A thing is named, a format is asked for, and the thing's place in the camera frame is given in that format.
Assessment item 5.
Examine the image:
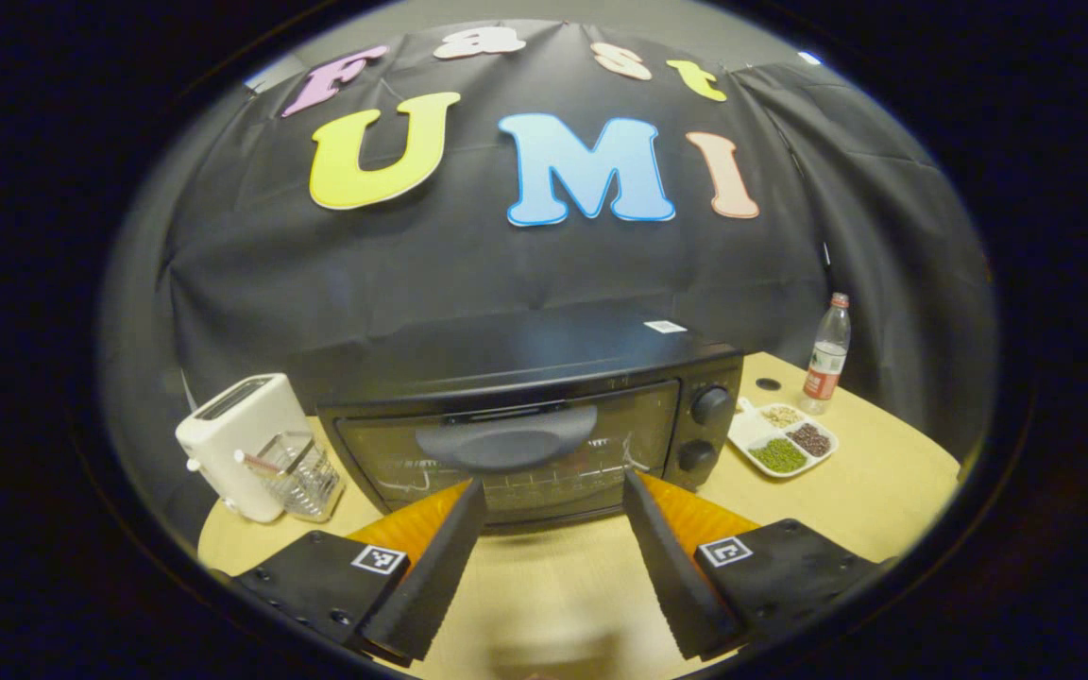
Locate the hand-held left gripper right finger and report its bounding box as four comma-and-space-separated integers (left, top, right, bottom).
621, 470, 885, 662

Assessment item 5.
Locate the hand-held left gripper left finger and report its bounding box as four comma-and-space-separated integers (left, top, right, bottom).
234, 478, 488, 664

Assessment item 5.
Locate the black electric oven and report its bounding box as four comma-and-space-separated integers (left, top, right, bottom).
303, 307, 746, 535

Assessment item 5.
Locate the clear ribbed glass cup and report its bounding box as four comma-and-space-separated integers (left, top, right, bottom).
265, 432, 346, 523

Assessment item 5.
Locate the white divided plate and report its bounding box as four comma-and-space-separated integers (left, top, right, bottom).
728, 400, 840, 479

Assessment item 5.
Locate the green beans pile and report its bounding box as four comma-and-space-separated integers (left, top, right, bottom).
749, 437, 808, 473

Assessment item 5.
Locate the dark red beans pile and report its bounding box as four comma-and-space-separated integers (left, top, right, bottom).
787, 422, 833, 458

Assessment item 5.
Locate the white toaster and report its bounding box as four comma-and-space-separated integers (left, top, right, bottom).
176, 374, 315, 524

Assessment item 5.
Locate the clear plastic water bottle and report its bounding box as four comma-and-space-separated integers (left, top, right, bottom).
797, 293, 852, 416

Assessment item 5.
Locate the black backdrop cloth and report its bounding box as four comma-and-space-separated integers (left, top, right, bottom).
100, 19, 998, 530

